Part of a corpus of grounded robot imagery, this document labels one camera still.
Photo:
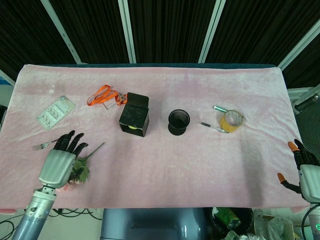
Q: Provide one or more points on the clear black ballpoint pen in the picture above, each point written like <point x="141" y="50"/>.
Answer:
<point x="212" y="127"/>

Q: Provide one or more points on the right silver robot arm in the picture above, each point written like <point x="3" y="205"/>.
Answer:
<point x="316" y="220"/>

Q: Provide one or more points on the black mesh chair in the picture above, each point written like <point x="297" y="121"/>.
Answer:
<point x="308" y="120"/>

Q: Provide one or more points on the black bin with green bag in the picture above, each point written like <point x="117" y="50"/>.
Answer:
<point x="241" y="225"/>

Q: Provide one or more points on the green white marker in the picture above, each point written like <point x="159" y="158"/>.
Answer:
<point x="220" y="108"/>

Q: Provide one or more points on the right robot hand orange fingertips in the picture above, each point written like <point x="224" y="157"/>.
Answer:
<point x="311" y="180"/>

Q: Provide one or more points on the yellow packing tape roll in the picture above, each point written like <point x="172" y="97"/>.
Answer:
<point x="225" y="125"/>

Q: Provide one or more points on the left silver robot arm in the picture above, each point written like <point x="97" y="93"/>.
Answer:
<point x="35" y="215"/>

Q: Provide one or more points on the clear plastic bag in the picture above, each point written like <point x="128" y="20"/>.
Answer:
<point x="278" y="228"/>

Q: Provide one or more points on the pink plush table cloth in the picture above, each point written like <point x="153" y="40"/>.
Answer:
<point x="162" y="162"/>

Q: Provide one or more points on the metal fork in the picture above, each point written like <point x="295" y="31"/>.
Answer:
<point x="40" y="147"/>

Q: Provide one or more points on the artificial flower with green leaves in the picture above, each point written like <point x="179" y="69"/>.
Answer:
<point x="81" y="170"/>

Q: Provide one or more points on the grey blue robot torso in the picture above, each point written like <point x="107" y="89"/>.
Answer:
<point x="150" y="225"/>

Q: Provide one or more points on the clear blister pack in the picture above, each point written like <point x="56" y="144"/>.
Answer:
<point x="53" y="113"/>

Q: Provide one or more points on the clear badge holder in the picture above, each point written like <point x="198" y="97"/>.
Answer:
<point x="111" y="104"/>

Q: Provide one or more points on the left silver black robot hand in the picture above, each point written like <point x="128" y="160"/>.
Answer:
<point x="56" y="167"/>

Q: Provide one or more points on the yellow tennis ball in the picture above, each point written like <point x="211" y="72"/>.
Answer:
<point x="132" y="127"/>

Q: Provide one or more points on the black mesh pen cup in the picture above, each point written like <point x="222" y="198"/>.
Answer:
<point x="178" y="130"/>

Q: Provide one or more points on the white frame post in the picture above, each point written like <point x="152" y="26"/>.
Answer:
<point x="127" y="30"/>
<point x="297" y="47"/>
<point x="62" y="32"/>
<point x="6" y="77"/>
<point x="211" y="32"/>

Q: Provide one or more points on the black cardboard box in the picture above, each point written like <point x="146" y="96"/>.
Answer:
<point x="133" y="113"/>

